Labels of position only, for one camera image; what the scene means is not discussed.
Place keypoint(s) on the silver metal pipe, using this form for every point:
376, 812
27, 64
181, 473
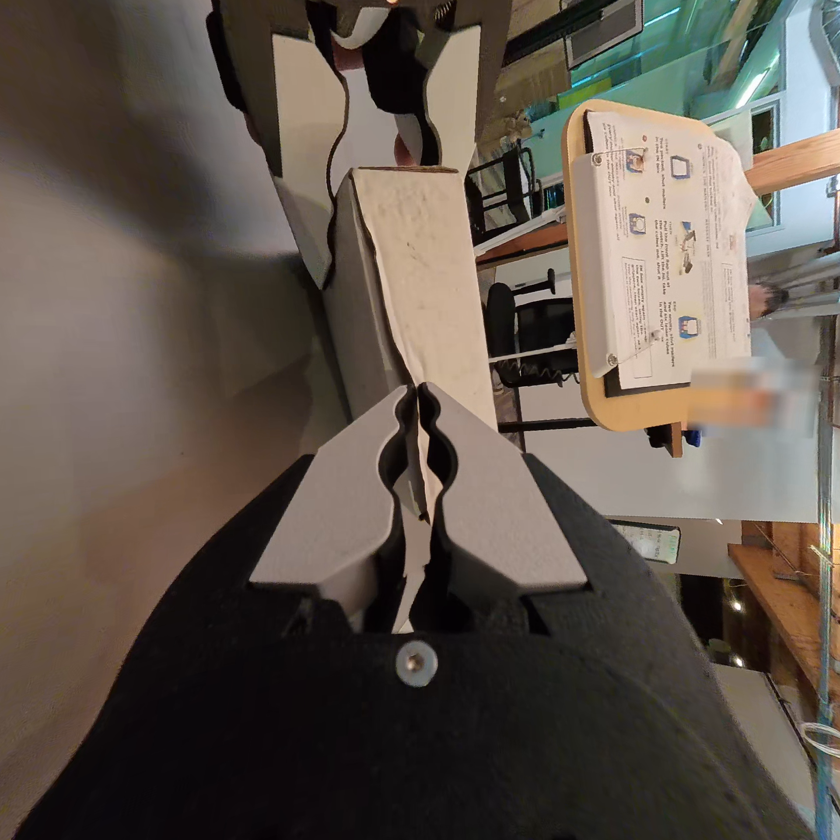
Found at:
814, 289

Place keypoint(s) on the green glass panel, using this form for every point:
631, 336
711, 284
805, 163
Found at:
689, 65

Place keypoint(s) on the wooden clipboard stand board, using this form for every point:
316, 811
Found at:
581, 394

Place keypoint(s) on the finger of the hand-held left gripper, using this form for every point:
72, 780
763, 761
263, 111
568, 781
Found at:
305, 98
469, 79

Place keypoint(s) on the wooden beam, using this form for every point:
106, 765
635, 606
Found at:
794, 167

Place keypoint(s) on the black office chair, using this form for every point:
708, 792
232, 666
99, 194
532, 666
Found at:
535, 321

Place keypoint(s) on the black stand pole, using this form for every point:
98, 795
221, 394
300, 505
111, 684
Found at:
544, 425

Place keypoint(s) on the person's left hand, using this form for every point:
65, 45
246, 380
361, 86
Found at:
351, 59

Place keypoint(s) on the printed instruction sheet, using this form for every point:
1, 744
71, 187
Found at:
695, 249

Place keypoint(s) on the white cardboard box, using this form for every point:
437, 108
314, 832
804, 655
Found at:
420, 262

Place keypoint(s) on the black metal rack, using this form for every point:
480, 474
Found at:
499, 190

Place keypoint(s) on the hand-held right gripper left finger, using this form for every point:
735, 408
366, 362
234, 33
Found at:
328, 518

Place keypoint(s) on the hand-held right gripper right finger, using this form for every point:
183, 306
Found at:
505, 518

